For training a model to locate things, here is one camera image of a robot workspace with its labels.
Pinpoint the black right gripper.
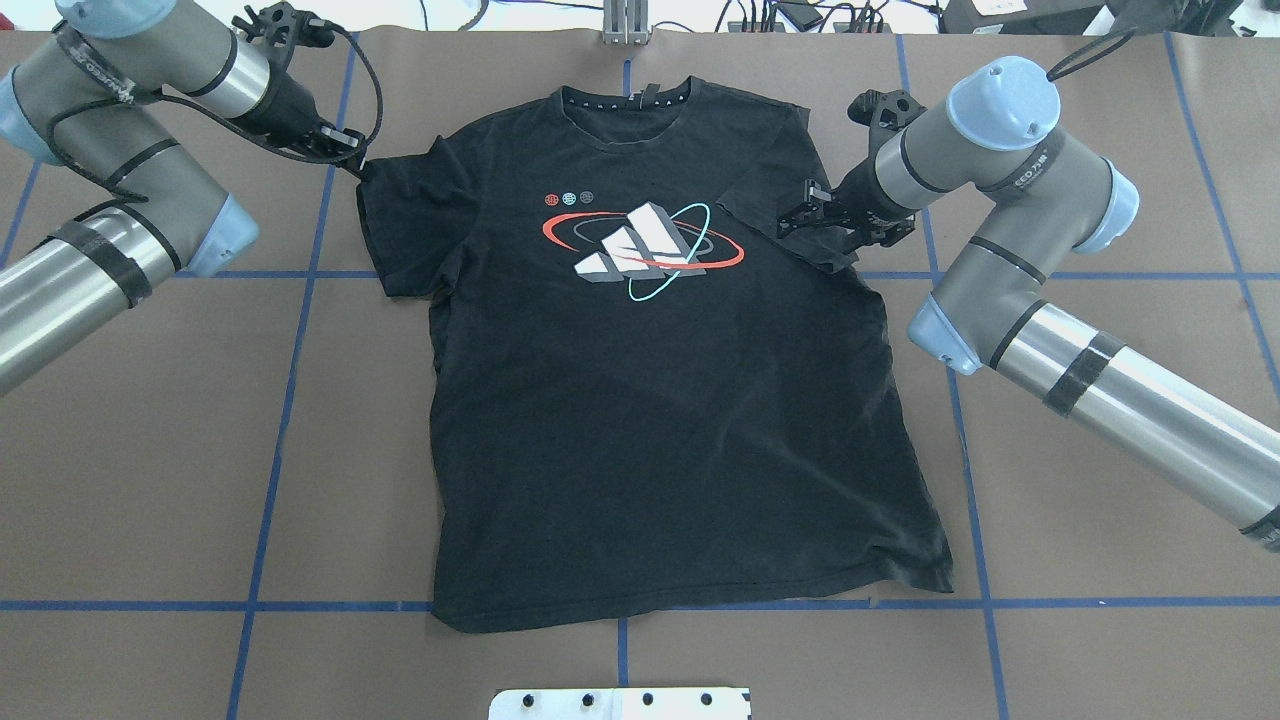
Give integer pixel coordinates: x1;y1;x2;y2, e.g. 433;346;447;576
777;160;916;249

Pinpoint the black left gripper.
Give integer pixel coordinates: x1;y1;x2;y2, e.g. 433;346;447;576
252;72;367;169

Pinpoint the black printed t-shirt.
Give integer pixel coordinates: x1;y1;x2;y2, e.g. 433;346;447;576
356;77;954;633

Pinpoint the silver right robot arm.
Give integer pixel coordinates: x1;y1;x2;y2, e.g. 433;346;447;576
776;55;1277;553

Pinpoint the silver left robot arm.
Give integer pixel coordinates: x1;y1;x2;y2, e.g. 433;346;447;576
1;1;372;392

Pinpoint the black box with label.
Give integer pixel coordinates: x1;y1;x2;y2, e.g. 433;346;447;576
938;1;1108;36

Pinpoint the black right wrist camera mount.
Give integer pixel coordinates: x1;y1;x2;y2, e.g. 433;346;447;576
846;88;927;133

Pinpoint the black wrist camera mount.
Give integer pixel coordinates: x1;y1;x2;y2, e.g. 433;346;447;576
230;1;337;53
846;88;927;133

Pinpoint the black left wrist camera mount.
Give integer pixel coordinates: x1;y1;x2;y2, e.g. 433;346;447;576
230;1;337;53

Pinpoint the silver aluminium frame post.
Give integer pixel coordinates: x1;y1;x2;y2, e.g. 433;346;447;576
602;0;652;46

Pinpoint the black braided right camera cable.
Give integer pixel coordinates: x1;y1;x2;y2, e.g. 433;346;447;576
1046;28;1140;83

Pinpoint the black braided camera cable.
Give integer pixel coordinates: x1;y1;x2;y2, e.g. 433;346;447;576
1046;28;1140;83
50;28;383;163

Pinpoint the black braided left camera cable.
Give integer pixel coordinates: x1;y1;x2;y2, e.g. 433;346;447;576
50;28;383;163

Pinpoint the white pedestal column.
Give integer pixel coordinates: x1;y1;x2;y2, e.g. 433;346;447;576
488;685;754;719

